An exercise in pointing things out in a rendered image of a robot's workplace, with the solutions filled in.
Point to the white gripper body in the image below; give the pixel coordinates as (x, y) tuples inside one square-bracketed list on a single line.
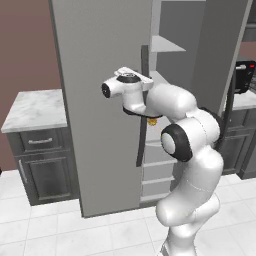
[(144, 80)]

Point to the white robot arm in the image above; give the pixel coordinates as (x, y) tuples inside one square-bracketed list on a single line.
[(196, 166)]

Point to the grey fridge freezer cabinet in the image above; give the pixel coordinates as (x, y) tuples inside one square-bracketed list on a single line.
[(173, 66)]

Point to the orange frozen fish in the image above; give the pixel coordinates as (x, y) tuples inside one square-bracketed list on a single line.
[(152, 122)]

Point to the grey freezer door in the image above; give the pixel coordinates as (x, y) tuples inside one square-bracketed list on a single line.
[(100, 133)]

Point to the grey fridge door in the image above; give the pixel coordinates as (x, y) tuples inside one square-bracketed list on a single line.
[(216, 50)]

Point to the black toaster oven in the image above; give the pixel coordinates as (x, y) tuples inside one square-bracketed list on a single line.
[(244, 76)]

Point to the dark grey base cupboards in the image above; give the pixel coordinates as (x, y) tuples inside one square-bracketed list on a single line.
[(238, 146)]

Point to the dark grey drawer front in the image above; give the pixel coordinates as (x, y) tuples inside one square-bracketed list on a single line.
[(41, 140)]

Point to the dark grey cupboard door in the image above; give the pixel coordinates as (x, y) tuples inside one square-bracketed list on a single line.
[(46, 176)]

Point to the grey wall cupboard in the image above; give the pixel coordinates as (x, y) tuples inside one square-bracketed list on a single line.
[(250, 20)]

